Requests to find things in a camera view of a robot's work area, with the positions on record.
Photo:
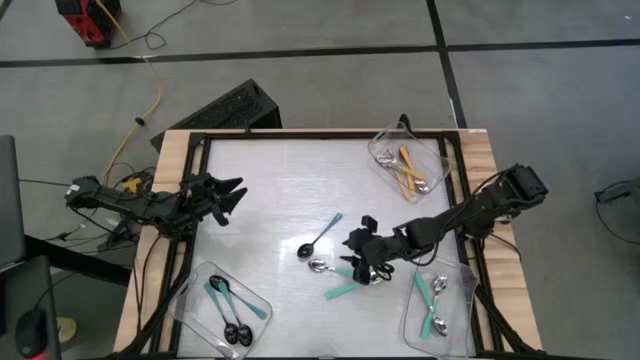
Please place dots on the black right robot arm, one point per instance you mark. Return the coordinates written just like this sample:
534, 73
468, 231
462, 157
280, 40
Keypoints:
465, 215

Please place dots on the black floor beam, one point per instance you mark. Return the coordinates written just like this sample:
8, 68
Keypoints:
75, 260

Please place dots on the black computer mouse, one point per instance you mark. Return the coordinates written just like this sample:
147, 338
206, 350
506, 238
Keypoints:
31, 332

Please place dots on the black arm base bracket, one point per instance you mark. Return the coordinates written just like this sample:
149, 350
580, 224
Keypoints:
120, 234

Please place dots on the dark side table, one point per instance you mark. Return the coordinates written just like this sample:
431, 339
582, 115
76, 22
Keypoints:
20, 290

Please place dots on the red and black case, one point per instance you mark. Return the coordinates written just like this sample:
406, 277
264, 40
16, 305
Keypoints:
87, 25

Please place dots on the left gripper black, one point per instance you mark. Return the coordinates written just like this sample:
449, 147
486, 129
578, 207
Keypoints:
202, 200

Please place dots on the yellow round floor object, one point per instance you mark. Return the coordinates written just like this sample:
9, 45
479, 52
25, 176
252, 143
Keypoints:
67, 330

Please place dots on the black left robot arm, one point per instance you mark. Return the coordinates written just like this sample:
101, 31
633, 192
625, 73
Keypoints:
135, 205

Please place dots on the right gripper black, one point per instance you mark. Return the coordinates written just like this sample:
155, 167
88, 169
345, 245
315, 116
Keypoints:
375, 250

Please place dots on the clear plastic container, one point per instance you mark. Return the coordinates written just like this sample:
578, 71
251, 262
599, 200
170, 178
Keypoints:
195, 310
430, 150
460, 320

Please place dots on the black metal table frame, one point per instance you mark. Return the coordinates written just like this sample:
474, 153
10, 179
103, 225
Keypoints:
325, 135

